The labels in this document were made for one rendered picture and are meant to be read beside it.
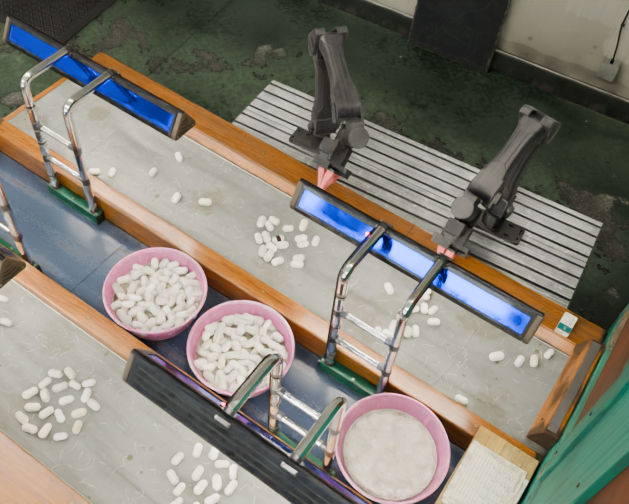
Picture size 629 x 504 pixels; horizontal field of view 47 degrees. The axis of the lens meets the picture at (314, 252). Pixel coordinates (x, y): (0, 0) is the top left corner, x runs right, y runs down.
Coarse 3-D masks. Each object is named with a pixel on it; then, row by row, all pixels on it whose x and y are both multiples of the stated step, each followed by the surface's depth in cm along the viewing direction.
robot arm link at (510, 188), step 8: (536, 112) 194; (536, 120) 193; (544, 136) 193; (536, 144) 196; (528, 152) 198; (520, 160) 200; (528, 160) 200; (520, 168) 201; (512, 176) 203; (520, 176) 204; (512, 184) 204; (504, 192) 206; (512, 192) 206; (504, 200) 206; (512, 200) 209; (496, 208) 209; (504, 208) 207
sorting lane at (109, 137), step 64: (64, 128) 225; (128, 128) 226; (128, 192) 211; (192, 192) 213; (256, 192) 214; (256, 256) 200; (320, 256) 202; (384, 320) 191; (448, 320) 192; (448, 384) 181; (512, 384) 182
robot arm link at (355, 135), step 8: (336, 112) 194; (336, 120) 195; (344, 120) 194; (352, 120) 192; (360, 120) 189; (352, 128) 188; (360, 128) 188; (344, 136) 192; (352, 136) 188; (360, 136) 189; (368, 136) 189; (352, 144) 189; (360, 144) 189
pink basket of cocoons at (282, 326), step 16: (224, 304) 187; (240, 304) 188; (256, 304) 188; (208, 320) 187; (272, 320) 188; (192, 336) 182; (288, 336) 184; (192, 352) 181; (288, 352) 183; (192, 368) 176; (288, 368) 177; (208, 384) 173
